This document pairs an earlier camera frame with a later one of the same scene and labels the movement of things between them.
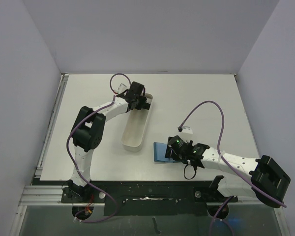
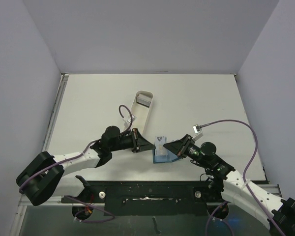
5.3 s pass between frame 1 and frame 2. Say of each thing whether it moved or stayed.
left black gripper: moved
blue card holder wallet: moved
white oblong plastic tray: stayed
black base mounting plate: stayed
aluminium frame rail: stayed
